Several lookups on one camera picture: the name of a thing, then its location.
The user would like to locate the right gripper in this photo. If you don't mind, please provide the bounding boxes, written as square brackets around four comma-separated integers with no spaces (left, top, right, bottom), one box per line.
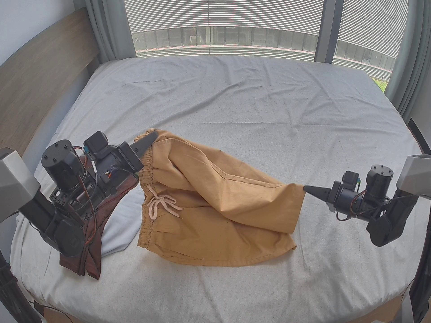
[327,180,360,219]

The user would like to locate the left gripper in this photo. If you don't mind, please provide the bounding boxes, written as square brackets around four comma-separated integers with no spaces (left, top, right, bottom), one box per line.
[92,132,159,198]

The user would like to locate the tan shorts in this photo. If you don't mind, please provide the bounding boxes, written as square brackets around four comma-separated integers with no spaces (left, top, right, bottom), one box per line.
[133,128,308,268]

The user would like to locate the bed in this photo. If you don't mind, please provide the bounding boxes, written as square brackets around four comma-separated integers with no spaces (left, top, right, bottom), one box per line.
[0,7,431,323]

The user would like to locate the pale grey garment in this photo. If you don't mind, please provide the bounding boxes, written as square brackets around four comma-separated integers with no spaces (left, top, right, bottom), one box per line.
[100,180,146,258]

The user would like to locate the brown garment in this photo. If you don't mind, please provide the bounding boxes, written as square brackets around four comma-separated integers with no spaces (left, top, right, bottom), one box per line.
[59,157,139,280]

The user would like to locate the grey-green curtain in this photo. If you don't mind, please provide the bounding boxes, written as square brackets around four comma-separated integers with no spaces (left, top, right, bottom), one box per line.
[384,0,431,124]
[71,0,137,64]

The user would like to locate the window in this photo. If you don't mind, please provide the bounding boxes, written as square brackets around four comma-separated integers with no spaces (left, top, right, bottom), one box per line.
[121,0,411,93]

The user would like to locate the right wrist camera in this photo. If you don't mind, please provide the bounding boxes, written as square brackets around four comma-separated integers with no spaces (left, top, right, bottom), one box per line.
[341,170,361,193]

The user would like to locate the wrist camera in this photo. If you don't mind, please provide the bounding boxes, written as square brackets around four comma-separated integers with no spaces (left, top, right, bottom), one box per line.
[83,131,119,163]
[341,170,361,193]

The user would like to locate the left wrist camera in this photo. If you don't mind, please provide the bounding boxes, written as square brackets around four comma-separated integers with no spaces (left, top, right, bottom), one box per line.
[83,131,119,163]

